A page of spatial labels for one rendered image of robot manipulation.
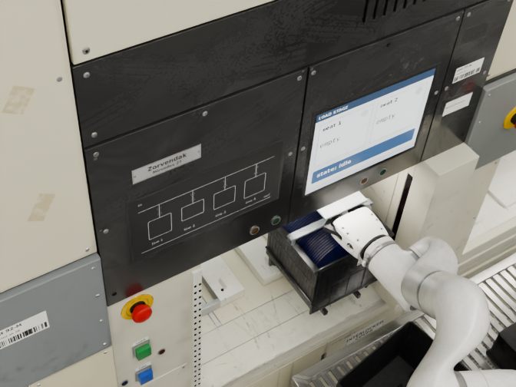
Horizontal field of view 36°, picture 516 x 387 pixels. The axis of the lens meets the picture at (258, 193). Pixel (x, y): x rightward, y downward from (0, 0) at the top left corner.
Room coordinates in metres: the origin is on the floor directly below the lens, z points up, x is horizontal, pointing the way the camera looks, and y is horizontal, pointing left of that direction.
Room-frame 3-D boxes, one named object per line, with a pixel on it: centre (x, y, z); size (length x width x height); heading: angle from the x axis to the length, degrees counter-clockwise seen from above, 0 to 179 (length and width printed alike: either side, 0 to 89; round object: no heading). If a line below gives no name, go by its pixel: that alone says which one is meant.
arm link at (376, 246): (1.11, -0.28, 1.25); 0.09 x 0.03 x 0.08; 126
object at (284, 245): (1.24, -0.18, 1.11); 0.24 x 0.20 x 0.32; 126
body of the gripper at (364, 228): (1.16, -0.24, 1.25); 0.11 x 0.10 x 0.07; 36
